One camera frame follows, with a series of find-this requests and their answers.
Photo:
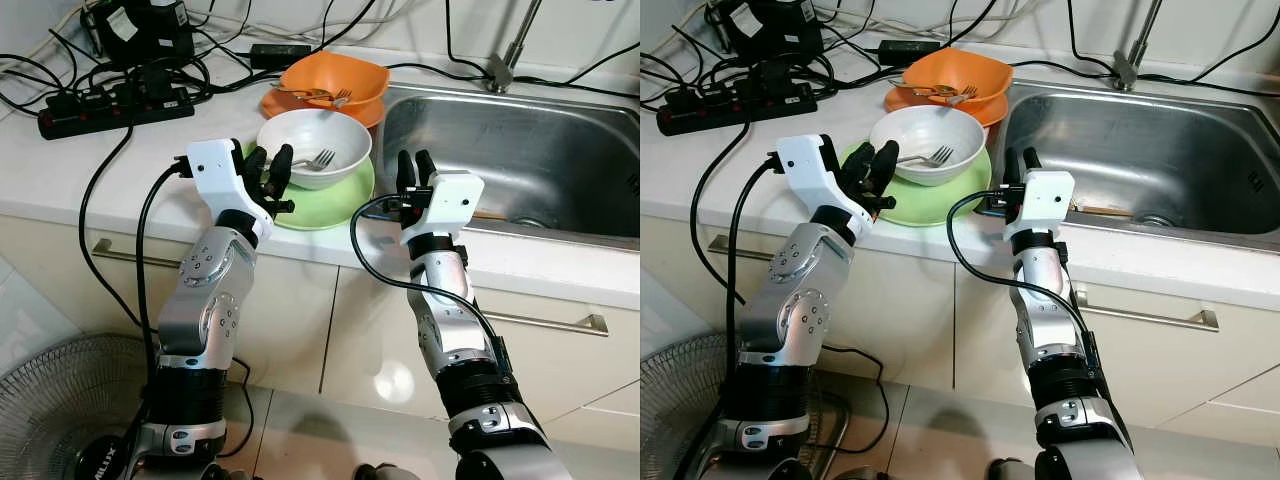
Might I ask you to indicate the small black power adapter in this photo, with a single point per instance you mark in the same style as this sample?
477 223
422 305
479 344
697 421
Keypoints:
910 52
280 56

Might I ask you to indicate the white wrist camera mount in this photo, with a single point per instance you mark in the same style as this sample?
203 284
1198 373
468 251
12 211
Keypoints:
1045 205
450 205
215 165
805 160

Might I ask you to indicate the stainless steel sink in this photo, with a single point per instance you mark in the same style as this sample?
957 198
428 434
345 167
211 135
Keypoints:
550 150
1170 150

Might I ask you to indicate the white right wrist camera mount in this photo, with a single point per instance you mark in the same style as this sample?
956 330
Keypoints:
450 205
1045 205

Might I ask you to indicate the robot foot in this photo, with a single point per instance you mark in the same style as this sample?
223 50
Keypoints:
1008 470
858 473
232 475
388 472

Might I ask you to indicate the white bowl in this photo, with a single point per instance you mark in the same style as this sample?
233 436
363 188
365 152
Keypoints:
920 125
300 130

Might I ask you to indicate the orange plastic plate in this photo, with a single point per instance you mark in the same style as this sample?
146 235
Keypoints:
372 115
995 112

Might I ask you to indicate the orange plastic bowl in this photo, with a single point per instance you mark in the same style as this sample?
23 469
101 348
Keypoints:
355 75
975 70

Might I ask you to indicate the wooden chopstick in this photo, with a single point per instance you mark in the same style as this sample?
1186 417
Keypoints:
490 214
1100 210

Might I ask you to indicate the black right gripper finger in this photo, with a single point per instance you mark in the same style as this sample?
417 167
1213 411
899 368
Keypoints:
405 172
1011 168
1031 163
425 168

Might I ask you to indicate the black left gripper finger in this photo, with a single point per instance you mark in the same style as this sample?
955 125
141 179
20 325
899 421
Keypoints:
281 168
255 165
852 162
883 165

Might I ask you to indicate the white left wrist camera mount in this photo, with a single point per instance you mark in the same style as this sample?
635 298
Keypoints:
215 165
805 160

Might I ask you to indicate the black power strip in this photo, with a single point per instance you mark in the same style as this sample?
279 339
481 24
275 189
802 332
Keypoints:
100 115
730 110

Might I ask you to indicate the gold metal spoon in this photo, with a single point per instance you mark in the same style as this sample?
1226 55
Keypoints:
935 90
310 94

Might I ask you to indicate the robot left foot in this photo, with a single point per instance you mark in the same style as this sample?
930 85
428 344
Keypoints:
858 473
232 475

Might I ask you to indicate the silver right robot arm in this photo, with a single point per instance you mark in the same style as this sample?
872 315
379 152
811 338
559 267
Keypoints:
440 320
1040 320

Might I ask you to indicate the cream kitchen cabinet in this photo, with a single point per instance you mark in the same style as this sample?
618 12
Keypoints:
300 320
920 320

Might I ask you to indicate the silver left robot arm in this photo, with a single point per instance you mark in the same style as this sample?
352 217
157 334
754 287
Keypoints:
800 290
205 290

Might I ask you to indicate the large black charger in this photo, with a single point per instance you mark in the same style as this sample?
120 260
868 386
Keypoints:
770 30
145 35

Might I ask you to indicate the steel faucet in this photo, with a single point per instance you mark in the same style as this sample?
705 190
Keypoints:
500 72
1127 68

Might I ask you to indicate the light green plate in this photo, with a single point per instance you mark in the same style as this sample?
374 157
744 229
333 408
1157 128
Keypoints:
330 205
940 205

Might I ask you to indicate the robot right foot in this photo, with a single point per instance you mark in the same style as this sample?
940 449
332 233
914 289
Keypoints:
388 472
1008 470

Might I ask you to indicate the steel fork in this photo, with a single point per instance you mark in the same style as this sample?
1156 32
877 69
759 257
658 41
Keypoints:
322 158
340 98
940 155
965 95

